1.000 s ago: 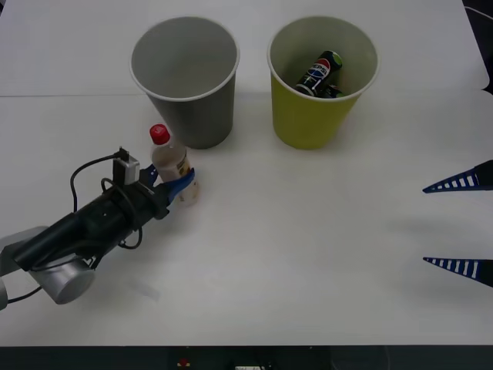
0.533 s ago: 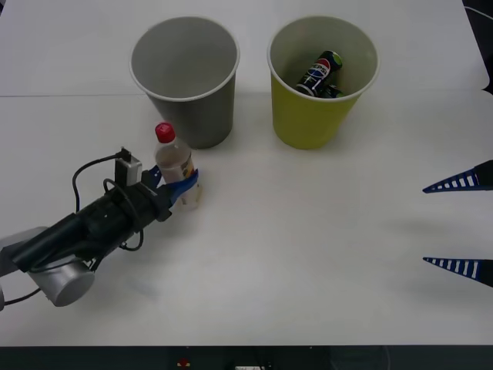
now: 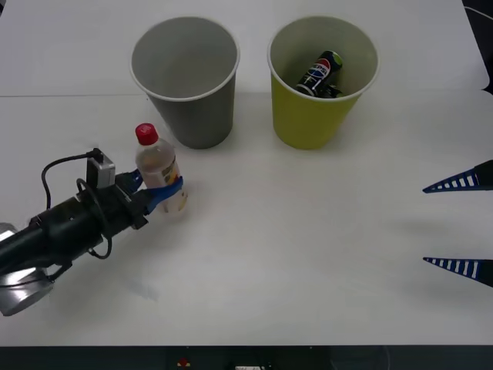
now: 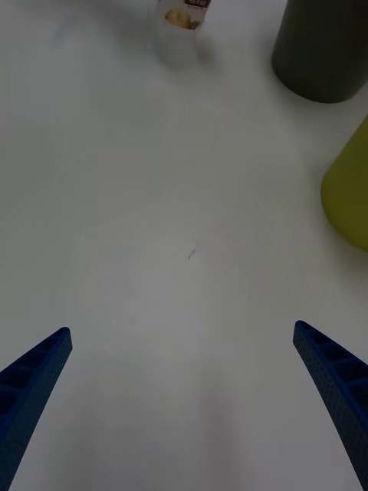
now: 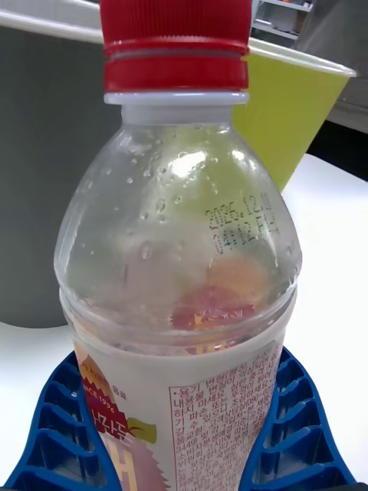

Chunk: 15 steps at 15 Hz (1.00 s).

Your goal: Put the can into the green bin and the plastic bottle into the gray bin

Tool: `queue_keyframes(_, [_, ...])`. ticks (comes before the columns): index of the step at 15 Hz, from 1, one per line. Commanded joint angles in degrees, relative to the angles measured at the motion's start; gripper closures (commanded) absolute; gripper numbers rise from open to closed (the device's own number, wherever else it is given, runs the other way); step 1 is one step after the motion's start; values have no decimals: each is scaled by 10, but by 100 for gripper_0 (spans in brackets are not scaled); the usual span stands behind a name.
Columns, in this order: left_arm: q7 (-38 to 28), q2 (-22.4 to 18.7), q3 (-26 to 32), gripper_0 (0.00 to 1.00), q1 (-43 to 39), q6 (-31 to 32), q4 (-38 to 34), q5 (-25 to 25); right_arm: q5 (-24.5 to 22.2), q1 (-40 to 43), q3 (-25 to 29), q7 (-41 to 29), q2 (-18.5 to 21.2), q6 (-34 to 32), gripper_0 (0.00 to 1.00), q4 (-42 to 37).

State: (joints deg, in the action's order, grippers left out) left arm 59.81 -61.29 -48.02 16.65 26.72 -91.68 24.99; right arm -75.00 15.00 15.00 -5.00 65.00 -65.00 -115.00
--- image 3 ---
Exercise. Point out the clear bottle with red cap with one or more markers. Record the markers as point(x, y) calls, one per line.
point(158, 162)

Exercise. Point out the silver and black left arm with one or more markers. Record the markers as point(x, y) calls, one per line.
point(58, 227)

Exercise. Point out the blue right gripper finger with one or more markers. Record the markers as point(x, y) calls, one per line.
point(462, 181)
point(462, 266)

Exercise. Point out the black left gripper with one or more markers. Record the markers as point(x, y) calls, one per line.
point(123, 212)

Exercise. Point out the black can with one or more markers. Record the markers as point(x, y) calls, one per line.
point(319, 71)

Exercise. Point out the grey plastic bin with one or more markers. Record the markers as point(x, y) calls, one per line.
point(200, 115)

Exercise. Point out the yellow-green plastic bin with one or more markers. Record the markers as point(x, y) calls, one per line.
point(304, 119)

